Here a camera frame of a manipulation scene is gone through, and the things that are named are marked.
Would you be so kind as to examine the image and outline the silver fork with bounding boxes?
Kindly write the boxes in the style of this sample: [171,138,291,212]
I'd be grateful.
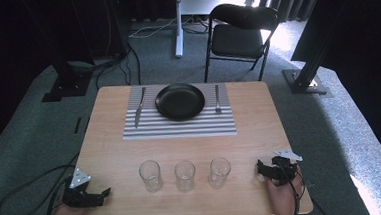
[213,84,223,115]

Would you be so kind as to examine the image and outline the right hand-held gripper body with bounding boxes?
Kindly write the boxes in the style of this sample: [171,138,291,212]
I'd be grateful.
[268,147,305,188]

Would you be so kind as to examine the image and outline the black metal stand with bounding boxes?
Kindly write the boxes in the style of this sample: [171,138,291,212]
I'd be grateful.
[21,0,96,104]
[277,0,366,98]

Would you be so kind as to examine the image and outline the black plate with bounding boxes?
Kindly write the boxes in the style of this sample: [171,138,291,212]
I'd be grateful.
[153,81,207,123]

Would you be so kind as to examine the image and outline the black floor strip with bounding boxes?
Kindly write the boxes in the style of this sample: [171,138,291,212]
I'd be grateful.
[72,116,84,135]

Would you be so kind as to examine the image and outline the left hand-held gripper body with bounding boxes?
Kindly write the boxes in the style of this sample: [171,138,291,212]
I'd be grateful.
[60,165,101,210]

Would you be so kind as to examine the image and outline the black floor cables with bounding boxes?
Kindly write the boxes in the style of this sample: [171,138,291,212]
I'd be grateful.
[67,39,143,91]

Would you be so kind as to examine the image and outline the person's right hand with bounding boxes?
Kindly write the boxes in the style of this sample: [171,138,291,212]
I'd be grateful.
[264,166,307,215]

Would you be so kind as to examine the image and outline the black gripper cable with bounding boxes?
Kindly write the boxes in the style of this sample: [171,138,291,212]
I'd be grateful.
[283,162,309,215]
[0,163,83,215]

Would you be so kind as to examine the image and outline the white floor cable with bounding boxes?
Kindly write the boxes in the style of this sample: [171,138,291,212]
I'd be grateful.
[126,15,197,39]

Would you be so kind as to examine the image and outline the silver table knife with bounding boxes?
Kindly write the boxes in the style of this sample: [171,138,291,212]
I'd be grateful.
[131,86,150,129]

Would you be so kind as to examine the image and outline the black folding chair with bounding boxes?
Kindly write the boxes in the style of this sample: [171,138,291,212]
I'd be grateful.
[199,0,284,86]

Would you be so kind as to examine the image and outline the grey striped placemat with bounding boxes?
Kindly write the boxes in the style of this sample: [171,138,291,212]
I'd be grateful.
[119,80,238,143]

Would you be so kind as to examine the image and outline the clear drinking glass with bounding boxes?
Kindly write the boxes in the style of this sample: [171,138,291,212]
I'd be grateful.
[138,158,165,194]
[207,156,233,190]
[173,158,198,193]

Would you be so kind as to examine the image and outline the white metal stand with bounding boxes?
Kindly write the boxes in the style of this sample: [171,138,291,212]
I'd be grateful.
[171,0,257,59]

